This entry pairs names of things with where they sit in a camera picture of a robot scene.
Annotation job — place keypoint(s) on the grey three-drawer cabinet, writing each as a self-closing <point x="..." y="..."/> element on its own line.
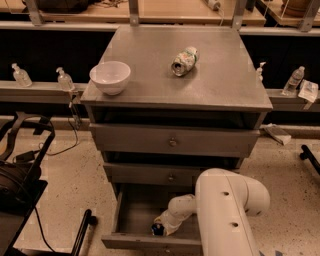
<point x="221" y="91"/>

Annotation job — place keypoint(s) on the clear sanitizer bottle far left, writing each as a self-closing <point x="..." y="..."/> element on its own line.
<point x="21" y="76"/>

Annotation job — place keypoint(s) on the black chair leg right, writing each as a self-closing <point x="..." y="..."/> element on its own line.
<point x="307" y="154"/>

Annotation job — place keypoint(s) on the black stand leg bottom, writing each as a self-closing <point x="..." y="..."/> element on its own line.
<point x="88" y="220"/>

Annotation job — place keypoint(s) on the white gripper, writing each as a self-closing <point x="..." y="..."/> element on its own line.
<point x="171" y="220"/>

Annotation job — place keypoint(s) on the green white soda can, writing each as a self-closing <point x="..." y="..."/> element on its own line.
<point x="184" y="61"/>

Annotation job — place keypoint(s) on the clear sanitizer bottle near cabinet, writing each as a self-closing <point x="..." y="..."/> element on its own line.
<point x="64" y="80"/>

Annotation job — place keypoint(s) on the white plastic packet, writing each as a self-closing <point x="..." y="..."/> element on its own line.
<point x="308" y="90"/>

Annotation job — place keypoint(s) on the white power adapter top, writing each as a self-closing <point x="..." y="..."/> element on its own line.
<point x="213" y="4"/>

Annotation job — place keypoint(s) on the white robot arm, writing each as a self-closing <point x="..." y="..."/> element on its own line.
<point x="223" y="201"/>

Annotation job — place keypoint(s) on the clear water bottle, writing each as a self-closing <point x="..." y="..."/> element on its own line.
<point x="293" y="81"/>

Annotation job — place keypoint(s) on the blue crushed pepsi can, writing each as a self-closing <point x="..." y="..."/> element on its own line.
<point x="157" y="229"/>

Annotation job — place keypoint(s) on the white bowl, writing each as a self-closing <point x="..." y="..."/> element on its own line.
<point x="110" y="77"/>

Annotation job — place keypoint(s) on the small pump bottle right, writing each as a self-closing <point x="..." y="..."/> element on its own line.
<point x="259" y="71"/>

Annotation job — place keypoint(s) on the grey middle drawer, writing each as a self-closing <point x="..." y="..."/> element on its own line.
<point x="119" y="173"/>

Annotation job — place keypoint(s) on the black chair left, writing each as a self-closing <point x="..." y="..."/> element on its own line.
<point x="20" y="183"/>

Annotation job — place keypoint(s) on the grey top drawer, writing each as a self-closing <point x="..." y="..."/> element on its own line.
<point x="174" y="140"/>

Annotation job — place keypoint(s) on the grey open bottom drawer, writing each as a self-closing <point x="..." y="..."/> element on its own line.
<point x="138" y="205"/>

